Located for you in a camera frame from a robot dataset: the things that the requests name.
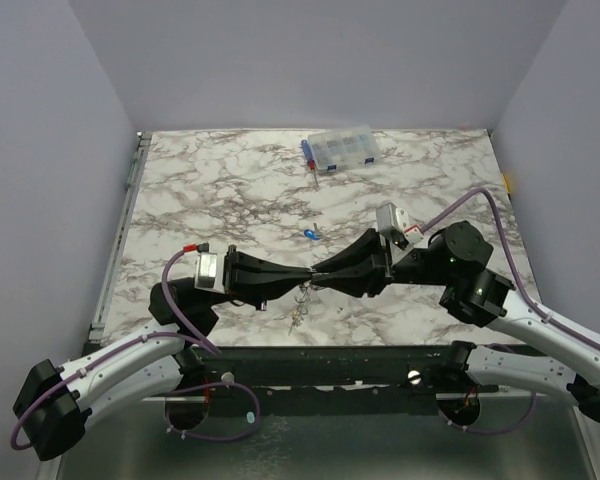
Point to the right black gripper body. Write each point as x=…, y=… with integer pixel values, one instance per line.
x=385, y=267

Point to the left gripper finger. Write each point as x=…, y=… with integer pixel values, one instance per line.
x=256, y=289
x=256, y=265

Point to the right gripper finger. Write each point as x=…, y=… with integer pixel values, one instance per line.
x=363, y=254
x=365, y=279

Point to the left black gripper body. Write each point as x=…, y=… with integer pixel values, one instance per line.
x=232, y=275

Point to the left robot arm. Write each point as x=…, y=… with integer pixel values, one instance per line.
x=56, y=404

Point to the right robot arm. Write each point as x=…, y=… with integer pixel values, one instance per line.
x=567, y=363

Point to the clear plastic organizer box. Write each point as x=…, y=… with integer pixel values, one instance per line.
x=336, y=150

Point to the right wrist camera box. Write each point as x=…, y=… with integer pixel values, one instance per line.
x=394, y=225

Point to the black mounting rail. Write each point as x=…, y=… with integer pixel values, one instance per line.
x=319, y=381

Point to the yellow wall clip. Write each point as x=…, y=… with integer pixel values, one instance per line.
x=508, y=184

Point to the blue handled screwdriver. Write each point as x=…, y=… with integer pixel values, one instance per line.
x=310, y=161

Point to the metal side rail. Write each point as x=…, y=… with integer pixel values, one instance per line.
x=131, y=188

